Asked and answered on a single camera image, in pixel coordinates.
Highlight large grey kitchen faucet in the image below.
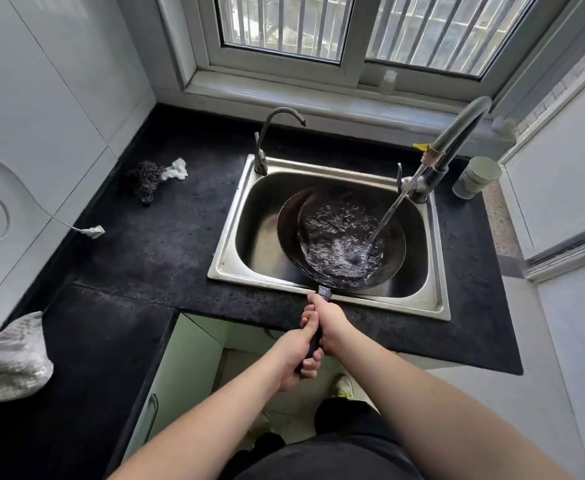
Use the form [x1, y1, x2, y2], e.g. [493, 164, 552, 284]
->
[396, 96, 493, 205]

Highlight grey plastic cup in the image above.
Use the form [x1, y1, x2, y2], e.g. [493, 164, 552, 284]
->
[452, 156, 503, 200]

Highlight white framed window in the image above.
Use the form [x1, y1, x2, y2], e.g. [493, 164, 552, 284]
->
[154, 0, 575, 104]

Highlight white crumpled cloth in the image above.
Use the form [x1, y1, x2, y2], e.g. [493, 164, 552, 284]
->
[161, 157, 189, 182]

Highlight dark steel wool scrubber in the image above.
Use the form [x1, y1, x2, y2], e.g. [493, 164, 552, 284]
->
[124, 161, 168, 206]

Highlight white power cable with plug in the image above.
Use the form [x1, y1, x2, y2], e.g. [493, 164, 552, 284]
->
[0, 145, 106, 244]

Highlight person's right forearm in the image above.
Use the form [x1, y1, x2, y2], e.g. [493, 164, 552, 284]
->
[330, 326, 585, 480]

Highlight pale green cabinet door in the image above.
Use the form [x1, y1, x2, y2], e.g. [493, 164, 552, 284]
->
[122, 312, 229, 463]

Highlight person's left hand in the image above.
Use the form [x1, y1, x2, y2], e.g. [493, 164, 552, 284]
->
[270, 328, 326, 393]

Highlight stainless steel sink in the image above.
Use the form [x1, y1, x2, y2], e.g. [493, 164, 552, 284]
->
[207, 154, 452, 322]

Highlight person's right hand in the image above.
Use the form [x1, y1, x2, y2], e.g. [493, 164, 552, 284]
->
[299, 293, 355, 356]

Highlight person's left forearm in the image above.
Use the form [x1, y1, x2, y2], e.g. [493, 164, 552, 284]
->
[106, 347, 282, 480]

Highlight person's black shorts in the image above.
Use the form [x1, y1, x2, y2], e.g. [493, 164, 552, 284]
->
[231, 397, 414, 480]

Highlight small gooseneck steel faucet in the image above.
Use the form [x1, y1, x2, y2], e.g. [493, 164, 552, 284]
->
[253, 107, 307, 177]

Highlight black wok with handle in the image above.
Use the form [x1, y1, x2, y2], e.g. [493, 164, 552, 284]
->
[276, 184, 407, 374]

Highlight person's shoe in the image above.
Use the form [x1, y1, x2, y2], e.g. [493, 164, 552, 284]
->
[329, 374, 355, 401]

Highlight grey white woven bag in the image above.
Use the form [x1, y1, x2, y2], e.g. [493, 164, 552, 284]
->
[0, 311, 55, 411]

